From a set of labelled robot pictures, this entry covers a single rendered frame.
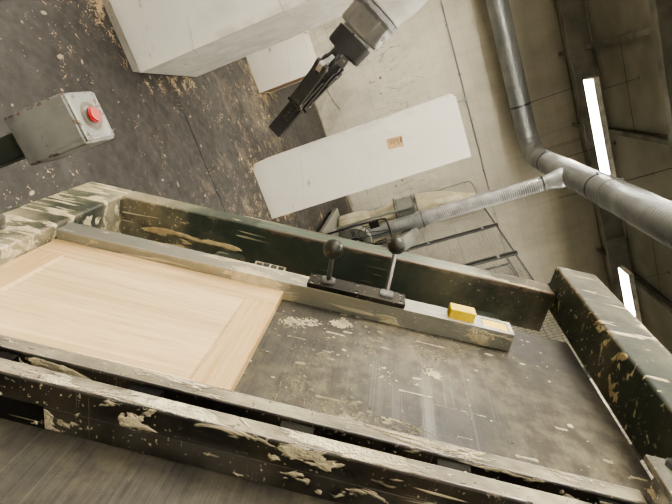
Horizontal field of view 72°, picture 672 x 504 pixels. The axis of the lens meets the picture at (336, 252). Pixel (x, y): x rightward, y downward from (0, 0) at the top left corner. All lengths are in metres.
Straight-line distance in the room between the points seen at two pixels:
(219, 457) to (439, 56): 8.58
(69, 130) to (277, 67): 4.75
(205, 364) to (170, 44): 2.82
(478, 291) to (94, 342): 0.84
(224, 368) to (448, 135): 3.99
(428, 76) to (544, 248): 3.90
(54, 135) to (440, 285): 0.98
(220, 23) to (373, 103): 5.93
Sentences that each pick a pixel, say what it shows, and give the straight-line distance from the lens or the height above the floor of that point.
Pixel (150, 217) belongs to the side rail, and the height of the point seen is 0.95.
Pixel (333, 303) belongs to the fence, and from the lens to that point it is 0.94.
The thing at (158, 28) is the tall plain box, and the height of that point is 0.30.
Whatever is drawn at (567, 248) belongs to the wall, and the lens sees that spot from 9.84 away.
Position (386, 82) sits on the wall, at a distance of 8.90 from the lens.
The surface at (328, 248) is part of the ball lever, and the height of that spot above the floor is 1.44.
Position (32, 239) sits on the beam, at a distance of 1.07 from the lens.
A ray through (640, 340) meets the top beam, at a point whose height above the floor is 1.93.
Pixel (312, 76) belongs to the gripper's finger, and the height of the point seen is 1.50.
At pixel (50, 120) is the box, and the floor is 0.87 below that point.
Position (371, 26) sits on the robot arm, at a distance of 0.90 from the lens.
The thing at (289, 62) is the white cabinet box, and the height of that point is 0.47.
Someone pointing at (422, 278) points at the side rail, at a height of 1.56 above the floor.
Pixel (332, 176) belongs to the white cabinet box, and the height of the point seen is 0.75.
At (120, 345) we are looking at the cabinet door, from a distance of 0.78.
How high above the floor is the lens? 1.65
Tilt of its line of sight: 14 degrees down
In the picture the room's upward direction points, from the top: 74 degrees clockwise
